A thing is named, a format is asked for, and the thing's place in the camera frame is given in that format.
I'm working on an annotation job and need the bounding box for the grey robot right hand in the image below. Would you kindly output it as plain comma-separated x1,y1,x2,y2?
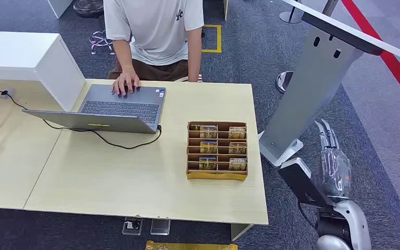
315,119,353,200

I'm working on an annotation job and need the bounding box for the person's right hand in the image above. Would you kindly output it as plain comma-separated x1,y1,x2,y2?
110,70,141,96

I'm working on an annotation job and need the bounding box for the person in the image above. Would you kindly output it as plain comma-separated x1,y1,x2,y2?
103,0,205,96

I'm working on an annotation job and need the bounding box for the hotel key card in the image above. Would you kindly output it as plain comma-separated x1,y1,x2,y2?
199,141,218,154
228,158,247,171
199,125,218,139
198,157,217,171
228,142,247,155
228,127,246,140

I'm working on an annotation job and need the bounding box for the wooden card holder box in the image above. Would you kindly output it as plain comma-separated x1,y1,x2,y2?
186,120,248,181

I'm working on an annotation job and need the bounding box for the grey laptop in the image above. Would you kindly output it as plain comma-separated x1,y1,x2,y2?
22,84,167,134

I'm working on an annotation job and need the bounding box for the black round stool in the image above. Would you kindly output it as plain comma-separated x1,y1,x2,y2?
73,0,116,56

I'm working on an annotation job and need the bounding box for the grey kiosk stand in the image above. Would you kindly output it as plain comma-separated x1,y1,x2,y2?
258,0,400,168

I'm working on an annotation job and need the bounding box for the white cabinet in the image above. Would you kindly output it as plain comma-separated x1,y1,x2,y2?
47,0,73,19

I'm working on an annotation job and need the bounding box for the white desk leg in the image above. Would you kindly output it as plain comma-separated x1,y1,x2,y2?
231,224,253,242

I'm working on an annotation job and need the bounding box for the white counter block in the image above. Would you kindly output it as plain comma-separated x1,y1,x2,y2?
0,30,87,112

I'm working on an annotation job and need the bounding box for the floor socket box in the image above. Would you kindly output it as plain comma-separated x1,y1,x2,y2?
151,219,171,236
122,217,144,236

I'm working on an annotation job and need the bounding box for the yellow plastic bag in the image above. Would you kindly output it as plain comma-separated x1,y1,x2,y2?
145,240,239,250

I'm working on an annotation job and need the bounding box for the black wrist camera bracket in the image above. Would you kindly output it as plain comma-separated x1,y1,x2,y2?
278,157,335,208

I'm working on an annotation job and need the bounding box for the black power cable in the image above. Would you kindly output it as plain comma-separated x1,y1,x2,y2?
0,87,162,150

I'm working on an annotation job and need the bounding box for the chrome stanchion post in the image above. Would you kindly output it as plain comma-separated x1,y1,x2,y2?
279,0,304,24
275,0,339,94

